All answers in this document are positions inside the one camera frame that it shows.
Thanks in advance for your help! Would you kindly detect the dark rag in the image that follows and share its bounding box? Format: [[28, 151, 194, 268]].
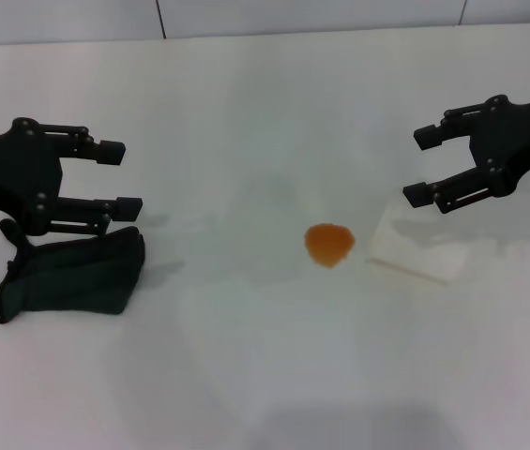
[[0, 218, 147, 324]]

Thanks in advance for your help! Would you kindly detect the orange liquid stain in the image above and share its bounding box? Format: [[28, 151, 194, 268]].
[[303, 222, 356, 270]]

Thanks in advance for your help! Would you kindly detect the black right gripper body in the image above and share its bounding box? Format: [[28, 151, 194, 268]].
[[469, 91, 530, 198]]

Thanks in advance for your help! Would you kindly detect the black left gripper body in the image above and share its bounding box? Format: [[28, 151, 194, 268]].
[[0, 116, 64, 236]]

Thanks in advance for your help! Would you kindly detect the white paper cup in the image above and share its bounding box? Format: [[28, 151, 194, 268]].
[[365, 191, 470, 285]]

